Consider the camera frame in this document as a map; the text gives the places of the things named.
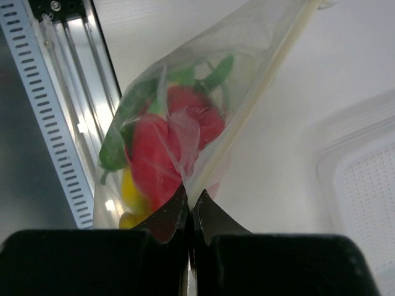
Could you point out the aluminium mounting rail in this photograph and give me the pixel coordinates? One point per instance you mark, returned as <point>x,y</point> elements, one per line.
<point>79,66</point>

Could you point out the clear zip top bag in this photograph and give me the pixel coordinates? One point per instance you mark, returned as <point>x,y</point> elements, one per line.
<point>259,34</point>

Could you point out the red fake dragon fruit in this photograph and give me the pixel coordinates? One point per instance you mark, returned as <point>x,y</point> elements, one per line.
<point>160,146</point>

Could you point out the white slotted cable duct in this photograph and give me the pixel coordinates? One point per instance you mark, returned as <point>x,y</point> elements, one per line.
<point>43,95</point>

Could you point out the yellow fake banana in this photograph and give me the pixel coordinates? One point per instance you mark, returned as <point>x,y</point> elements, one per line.
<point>137,205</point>

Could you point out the clear plastic basket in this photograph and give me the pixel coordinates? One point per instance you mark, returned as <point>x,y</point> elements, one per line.
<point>355,178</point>

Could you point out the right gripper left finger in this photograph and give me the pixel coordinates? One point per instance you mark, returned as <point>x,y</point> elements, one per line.
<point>148,259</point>

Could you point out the green fake chili pepper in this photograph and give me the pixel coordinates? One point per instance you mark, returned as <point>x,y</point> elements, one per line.
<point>142,97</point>

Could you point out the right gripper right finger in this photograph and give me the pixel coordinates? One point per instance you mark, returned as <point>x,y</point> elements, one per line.
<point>230,260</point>

